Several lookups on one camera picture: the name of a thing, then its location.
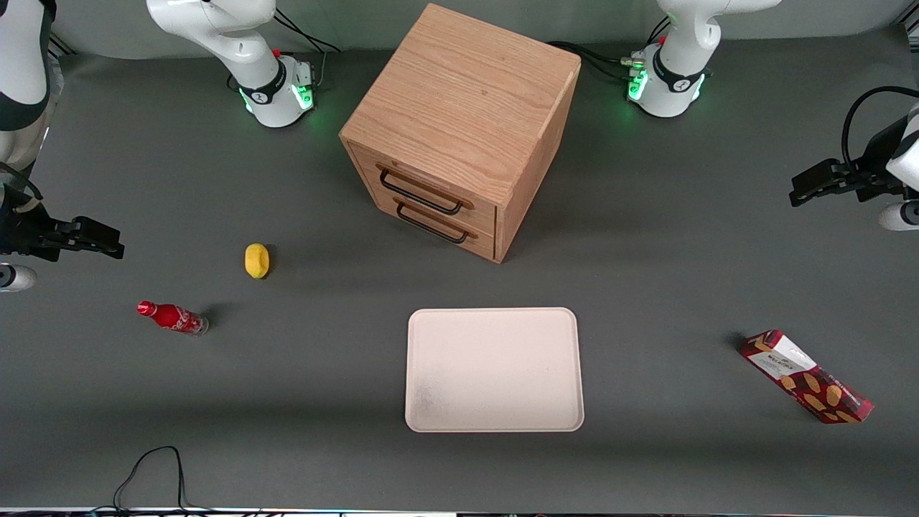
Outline black right arm base cables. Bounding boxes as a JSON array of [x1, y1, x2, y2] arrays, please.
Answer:
[[273, 7, 343, 93]]

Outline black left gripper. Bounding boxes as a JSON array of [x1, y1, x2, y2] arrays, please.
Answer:
[[789, 113, 911, 208]]

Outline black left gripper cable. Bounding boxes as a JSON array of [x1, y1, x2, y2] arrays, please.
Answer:
[[841, 85, 919, 170]]

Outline black left arm base cables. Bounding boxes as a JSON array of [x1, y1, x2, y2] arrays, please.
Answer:
[[547, 13, 673, 84]]

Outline black metal drawer handle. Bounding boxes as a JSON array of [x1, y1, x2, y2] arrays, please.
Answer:
[[378, 166, 465, 216], [396, 200, 470, 245]]

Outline red tartan cookie box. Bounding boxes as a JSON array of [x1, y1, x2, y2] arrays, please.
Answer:
[[740, 330, 875, 425]]

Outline red cola bottle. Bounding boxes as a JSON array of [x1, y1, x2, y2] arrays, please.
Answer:
[[136, 300, 210, 336]]

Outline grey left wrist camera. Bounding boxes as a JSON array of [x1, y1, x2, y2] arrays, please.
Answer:
[[879, 200, 919, 232]]

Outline yellow lemon toy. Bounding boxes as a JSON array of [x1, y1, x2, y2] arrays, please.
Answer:
[[244, 243, 271, 279]]

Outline wooden drawer cabinet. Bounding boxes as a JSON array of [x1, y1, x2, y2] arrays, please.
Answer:
[[339, 3, 582, 264]]

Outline black looped table cable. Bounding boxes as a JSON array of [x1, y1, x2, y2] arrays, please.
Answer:
[[90, 445, 216, 515]]

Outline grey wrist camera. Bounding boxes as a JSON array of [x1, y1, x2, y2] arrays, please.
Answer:
[[0, 264, 37, 293], [879, 200, 919, 232]]

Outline wooden drawer front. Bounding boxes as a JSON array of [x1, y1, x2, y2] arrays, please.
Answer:
[[359, 185, 497, 261], [347, 142, 498, 232]]

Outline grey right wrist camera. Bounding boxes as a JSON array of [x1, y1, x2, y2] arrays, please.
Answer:
[[0, 264, 37, 293]]

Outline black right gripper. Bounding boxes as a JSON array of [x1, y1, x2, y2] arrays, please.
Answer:
[[0, 183, 125, 262]]

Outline black arm base cables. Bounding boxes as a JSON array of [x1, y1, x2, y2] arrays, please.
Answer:
[[273, 7, 343, 93], [547, 13, 673, 84]]

